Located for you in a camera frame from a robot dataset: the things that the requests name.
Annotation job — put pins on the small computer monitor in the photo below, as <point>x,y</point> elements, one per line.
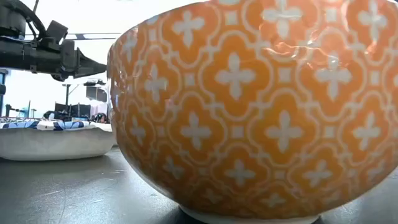
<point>29,109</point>

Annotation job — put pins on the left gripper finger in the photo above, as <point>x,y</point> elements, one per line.
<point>88,66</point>

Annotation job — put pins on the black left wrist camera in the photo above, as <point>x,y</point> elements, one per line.
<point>56,31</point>

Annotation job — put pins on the red bowl grey patterned outside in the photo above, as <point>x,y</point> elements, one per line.
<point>18,119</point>

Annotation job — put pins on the black table mat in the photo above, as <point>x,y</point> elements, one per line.
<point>77,193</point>

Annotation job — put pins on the black metal frame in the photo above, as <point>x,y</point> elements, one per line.
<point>66,102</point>

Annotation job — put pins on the black partition panel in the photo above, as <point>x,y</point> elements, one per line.
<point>71,111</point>

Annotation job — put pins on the orange bowl with blue inside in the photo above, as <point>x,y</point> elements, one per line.
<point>248,124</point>

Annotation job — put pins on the person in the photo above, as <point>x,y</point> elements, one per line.
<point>101,118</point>

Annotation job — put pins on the dark window frame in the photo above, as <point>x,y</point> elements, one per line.
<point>2,93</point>

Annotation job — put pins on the blue white scalloped paper bowl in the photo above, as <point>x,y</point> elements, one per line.
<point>56,146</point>

